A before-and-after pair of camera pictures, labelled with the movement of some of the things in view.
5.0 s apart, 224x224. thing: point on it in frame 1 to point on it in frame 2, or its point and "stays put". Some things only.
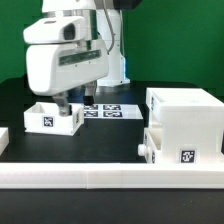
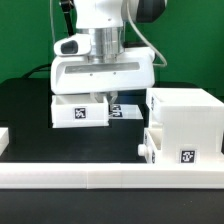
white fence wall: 18,175 stays put
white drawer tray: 45,118 to 79,111
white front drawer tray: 152,145 stays put
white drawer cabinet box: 191,122 stays put
